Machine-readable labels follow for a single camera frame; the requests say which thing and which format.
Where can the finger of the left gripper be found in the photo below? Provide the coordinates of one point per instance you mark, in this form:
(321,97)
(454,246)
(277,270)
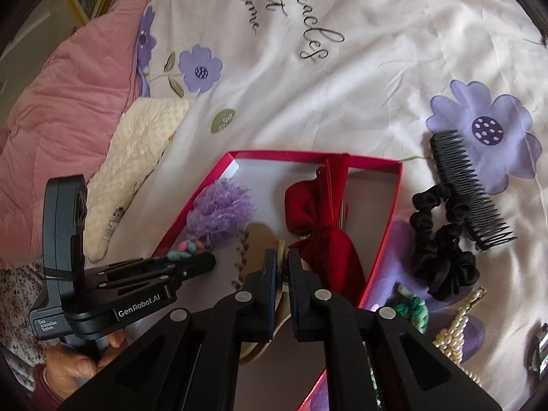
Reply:
(192,265)

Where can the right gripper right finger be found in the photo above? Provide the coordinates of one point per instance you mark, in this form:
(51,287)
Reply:
(306,310)

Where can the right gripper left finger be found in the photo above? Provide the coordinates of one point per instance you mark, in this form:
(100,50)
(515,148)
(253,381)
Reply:
(257,316)

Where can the beige claw hair clip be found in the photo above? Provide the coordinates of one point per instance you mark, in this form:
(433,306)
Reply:
(262,255)

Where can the red velvet bow clip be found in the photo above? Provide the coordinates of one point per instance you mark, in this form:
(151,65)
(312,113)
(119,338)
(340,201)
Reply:
(312,212)

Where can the black velvet scrunchie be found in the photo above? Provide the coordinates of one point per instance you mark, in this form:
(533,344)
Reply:
(437,259)

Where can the black hair comb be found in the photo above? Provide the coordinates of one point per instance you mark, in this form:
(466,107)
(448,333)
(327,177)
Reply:
(484,224)

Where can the dark rectangular hair clip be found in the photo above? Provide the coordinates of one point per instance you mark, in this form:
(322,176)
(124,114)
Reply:
(537,354)

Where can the pink sleeve left forearm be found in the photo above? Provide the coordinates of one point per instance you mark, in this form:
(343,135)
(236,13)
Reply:
(43,397)

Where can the red jewelry box tray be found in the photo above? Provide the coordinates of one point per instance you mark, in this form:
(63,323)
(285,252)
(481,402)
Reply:
(289,375)

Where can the left hand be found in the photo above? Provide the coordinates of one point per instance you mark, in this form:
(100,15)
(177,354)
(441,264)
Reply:
(64,367)

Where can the floral fabric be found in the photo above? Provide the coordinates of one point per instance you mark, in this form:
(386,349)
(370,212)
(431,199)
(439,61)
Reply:
(20,288)

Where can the cream dotted pillow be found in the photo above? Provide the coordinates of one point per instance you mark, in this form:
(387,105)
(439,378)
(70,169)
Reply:
(144,133)

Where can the pink quilt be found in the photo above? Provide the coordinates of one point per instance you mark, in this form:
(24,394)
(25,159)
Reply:
(62,123)

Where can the white floral bed sheet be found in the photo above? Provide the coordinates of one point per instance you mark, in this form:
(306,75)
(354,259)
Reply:
(373,78)

